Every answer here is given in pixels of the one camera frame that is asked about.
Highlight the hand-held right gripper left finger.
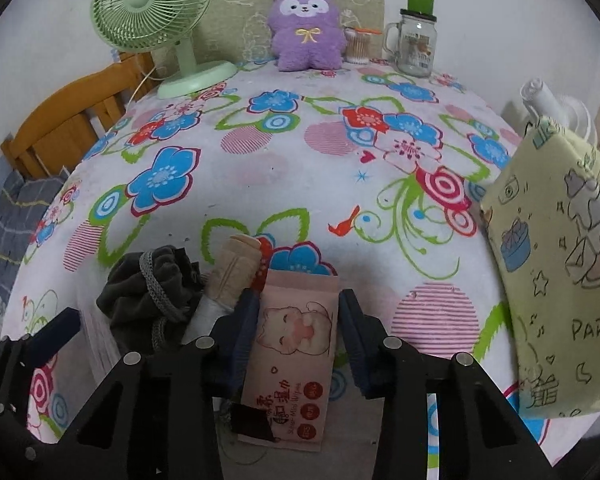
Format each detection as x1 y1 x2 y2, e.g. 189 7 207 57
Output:
62 289 262 480

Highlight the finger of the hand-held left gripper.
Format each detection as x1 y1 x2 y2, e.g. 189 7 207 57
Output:
0 307 83 378
0 355 78 480

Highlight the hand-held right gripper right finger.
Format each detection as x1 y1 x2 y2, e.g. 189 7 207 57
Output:
337 288 556 480

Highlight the pink wet wipes packet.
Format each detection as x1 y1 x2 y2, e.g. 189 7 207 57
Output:
237 269 340 445

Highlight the yellow-green cartoon fabric box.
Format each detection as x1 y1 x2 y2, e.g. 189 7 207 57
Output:
480 116 600 420

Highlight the beige rolled sock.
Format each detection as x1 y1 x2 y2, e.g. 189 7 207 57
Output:
207 234 263 313

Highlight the dark rolled sock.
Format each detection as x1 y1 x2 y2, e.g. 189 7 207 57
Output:
96 245 206 356

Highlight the blue grey plaid cloth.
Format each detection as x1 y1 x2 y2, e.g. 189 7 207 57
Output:
0 170 71 341

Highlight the floral tablecloth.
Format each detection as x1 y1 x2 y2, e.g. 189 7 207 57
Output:
2 57 600 480

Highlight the wooden chair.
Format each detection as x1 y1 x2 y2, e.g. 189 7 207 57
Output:
0 52 156 181

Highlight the glass mug jar green lid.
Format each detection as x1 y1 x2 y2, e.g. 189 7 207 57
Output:
382 0 438 78

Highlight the small jar orange lid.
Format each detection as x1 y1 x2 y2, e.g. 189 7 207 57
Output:
343 26 383 65

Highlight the purple plush toy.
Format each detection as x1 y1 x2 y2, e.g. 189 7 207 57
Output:
266 0 347 72

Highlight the white standing fan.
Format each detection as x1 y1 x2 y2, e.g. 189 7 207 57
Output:
502 77 598 151

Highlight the green patterned board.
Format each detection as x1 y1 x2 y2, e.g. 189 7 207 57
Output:
197 0 387 63

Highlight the green desk fan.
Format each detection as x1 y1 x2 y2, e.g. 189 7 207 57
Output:
91 0 238 100

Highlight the pale fan power cord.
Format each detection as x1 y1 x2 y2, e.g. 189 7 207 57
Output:
127 52 163 106

